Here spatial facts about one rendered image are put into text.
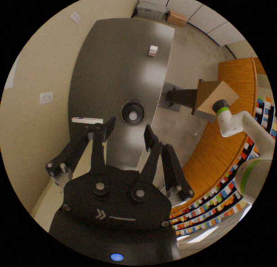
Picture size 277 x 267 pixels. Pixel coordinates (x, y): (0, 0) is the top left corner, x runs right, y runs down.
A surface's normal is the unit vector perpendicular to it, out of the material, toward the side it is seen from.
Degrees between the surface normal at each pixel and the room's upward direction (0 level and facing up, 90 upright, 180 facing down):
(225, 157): 90
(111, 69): 0
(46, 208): 90
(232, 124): 63
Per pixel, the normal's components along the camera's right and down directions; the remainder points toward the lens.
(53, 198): 0.24, -0.91
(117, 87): 0.01, 0.36
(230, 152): -0.97, -0.22
